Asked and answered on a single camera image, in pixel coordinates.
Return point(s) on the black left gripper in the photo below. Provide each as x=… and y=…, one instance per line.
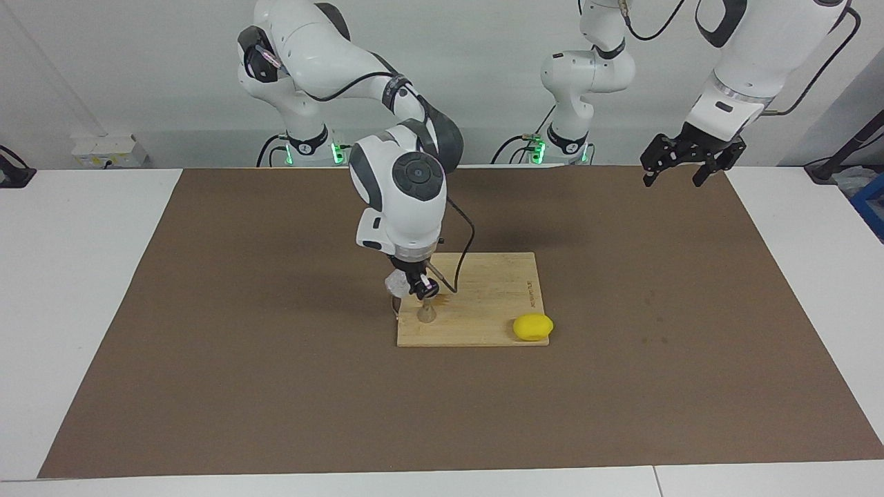
x=708, y=141

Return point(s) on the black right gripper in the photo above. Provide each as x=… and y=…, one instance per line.
x=409, y=264

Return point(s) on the small clear glass cup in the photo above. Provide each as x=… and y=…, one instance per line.
x=397, y=284

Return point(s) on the steel double jigger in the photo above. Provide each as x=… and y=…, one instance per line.
x=427, y=314

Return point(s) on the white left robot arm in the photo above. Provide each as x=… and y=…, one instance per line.
x=753, y=55

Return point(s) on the bamboo cutting board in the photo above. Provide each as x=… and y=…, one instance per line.
x=490, y=297

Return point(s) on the yellow lemon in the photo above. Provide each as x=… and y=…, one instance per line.
x=533, y=327

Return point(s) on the black stand pole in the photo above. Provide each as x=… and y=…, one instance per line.
x=822, y=169

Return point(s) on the clear plastic bag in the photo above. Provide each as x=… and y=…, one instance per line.
x=849, y=183

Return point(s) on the brown table mat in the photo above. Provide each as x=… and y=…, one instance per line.
x=276, y=379

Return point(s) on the blue plastic bin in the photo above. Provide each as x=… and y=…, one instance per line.
x=871, y=207

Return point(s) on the white power strip box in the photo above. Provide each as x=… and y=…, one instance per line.
x=110, y=148

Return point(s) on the black clamp base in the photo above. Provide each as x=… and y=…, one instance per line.
x=14, y=176

